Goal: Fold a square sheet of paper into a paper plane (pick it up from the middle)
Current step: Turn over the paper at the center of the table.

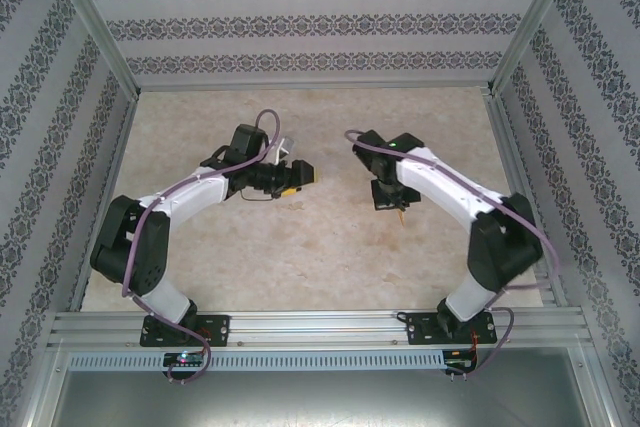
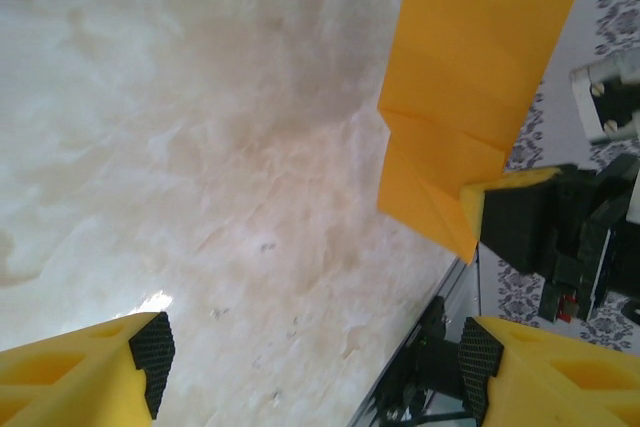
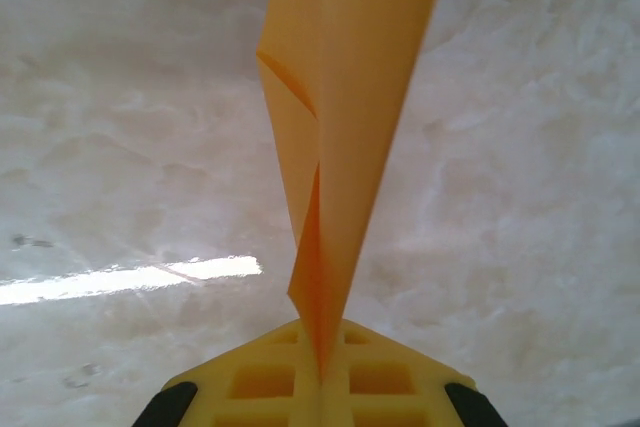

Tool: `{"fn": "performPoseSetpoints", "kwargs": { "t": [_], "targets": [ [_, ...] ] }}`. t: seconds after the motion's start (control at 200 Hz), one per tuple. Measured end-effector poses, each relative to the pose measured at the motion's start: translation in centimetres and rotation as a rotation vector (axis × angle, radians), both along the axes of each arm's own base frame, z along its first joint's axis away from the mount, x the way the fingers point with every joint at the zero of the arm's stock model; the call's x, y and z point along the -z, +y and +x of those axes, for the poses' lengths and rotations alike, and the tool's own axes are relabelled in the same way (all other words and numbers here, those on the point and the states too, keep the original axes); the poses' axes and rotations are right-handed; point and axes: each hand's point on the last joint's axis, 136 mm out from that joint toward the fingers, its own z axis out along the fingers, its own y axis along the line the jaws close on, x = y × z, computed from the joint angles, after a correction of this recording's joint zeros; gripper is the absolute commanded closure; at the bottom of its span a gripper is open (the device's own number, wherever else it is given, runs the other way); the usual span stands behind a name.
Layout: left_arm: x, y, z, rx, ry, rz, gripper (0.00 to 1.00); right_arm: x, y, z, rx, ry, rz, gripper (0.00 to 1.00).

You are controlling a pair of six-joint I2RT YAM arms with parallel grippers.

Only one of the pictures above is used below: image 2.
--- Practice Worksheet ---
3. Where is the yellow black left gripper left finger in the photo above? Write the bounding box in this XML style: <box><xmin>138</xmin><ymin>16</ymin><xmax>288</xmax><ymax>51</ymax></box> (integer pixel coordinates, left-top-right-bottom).
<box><xmin>0</xmin><ymin>310</ymin><xmax>177</xmax><ymax>427</ymax></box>

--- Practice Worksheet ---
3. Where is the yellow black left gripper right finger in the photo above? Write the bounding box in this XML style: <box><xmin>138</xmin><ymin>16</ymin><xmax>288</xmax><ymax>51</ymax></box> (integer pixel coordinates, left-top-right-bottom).
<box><xmin>456</xmin><ymin>314</ymin><xmax>640</xmax><ymax>427</ymax></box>

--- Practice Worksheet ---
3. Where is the aluminium table side rail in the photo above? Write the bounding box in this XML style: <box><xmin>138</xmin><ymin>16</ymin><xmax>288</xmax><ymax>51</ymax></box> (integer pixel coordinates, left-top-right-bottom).
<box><xmin>347</xmin><ymin>256</ymin><xmax>481</xmax><ymax>427</ymax></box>

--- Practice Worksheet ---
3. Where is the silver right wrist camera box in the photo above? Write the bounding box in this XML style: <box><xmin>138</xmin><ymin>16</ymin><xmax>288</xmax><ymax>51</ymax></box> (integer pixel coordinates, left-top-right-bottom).
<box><xmin>568</xmin><ymin>50</ymin><xmax>640</xmax><ymax>146</ymax></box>

